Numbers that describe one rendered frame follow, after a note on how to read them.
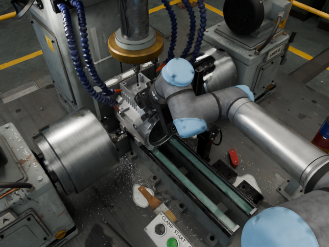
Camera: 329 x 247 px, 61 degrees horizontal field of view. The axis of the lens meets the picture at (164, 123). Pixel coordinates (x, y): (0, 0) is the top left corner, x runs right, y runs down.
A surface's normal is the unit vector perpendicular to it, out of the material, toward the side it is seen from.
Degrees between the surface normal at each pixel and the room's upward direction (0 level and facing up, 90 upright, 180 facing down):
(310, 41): 0
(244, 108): 27
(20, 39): 0
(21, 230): 90
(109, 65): 90
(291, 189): 90
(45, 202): 89
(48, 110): 0
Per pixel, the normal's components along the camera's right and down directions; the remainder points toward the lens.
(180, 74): 0.33, -0.29
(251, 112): -0.45, -0.64
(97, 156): 0.58, 0.18
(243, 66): -0.76, 0.47
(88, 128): 0.19, -0.47
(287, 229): -0.11, -0.80
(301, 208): -0.17, -0.93
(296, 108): 0.00, -0.67
